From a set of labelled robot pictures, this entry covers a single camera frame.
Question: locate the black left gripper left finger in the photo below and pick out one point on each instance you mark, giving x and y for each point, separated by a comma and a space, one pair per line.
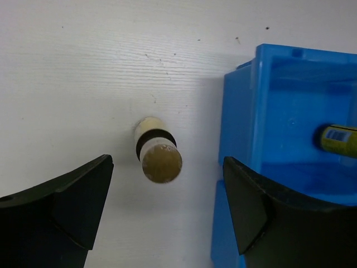
55, 223

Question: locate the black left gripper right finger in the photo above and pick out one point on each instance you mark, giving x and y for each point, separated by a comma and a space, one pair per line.
276, 226

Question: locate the brown yellow-label bottle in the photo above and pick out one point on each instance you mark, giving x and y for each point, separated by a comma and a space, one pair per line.
336, 139
156, 150

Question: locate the blue plastic divided bin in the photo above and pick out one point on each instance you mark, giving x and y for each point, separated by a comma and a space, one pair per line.
272, 106

